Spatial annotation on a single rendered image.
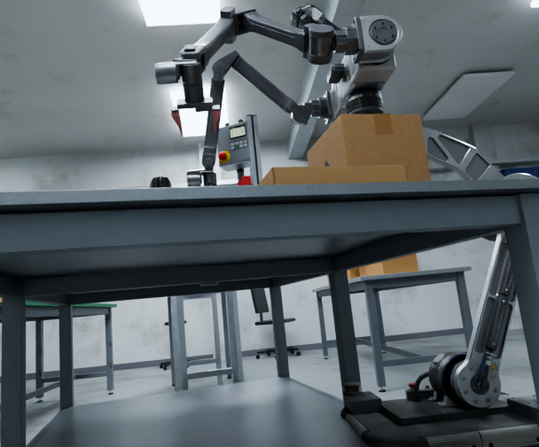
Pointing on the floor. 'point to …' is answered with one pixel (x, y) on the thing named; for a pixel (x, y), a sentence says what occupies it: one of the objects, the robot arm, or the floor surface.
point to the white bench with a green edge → (42, 311)
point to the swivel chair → (265, 312)
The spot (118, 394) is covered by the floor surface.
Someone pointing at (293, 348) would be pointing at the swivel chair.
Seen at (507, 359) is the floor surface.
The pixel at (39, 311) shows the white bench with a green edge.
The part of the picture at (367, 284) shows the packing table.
